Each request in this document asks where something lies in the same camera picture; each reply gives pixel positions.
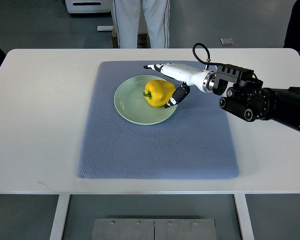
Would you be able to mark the white machine with slot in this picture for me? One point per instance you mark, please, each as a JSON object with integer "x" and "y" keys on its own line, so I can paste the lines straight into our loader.
{"x": 87, "y": 6}

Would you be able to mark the small grey floor plate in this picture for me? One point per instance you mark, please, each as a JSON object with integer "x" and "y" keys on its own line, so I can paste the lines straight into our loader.
{"x": 227, "y": 41}

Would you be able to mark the brown cardboard box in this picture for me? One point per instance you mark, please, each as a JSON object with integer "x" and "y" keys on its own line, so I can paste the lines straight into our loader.
{"x": 142, "y": 40}

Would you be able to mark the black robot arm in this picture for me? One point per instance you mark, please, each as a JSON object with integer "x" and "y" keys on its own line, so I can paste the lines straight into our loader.
{"x": 243, "y": 95}

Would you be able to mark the person in white striped trousers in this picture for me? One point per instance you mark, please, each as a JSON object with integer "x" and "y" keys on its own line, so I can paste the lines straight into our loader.
{"x": 126, "y": 15}

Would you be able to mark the grey metal base plate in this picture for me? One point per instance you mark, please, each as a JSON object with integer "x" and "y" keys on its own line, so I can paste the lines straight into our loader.
{"x": 153, "y": 229}

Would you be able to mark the person in black trousers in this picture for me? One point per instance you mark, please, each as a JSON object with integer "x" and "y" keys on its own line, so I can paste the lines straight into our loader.
{"x": 292, "y": 37}

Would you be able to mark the blue grey quilted mat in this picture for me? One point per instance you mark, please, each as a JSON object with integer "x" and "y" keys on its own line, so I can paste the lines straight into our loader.
{"x": 195, "y": 143}

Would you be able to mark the yellow bell pepper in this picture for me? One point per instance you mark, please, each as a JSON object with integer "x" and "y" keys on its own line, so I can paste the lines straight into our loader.
{"x": 158, "y": 92}

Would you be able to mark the white table leg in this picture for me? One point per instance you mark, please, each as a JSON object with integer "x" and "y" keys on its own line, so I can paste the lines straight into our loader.
{"x": 244, "y": 220}
{"x": 60, "y": 215}

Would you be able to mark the white table left leg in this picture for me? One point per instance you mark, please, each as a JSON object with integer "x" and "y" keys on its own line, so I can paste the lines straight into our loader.
{"x": 60, "y": 215}

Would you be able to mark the light green plate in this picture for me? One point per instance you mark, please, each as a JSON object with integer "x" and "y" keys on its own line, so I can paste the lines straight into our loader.
{"x": 132, "y": 105}

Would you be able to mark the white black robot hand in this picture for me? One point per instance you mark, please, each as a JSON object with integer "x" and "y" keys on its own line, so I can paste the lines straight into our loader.
{"x": 189, "y": 76}

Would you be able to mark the white table right leg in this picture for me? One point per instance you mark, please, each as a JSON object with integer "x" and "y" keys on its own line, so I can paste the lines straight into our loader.
{"x": 244, "y": 220}

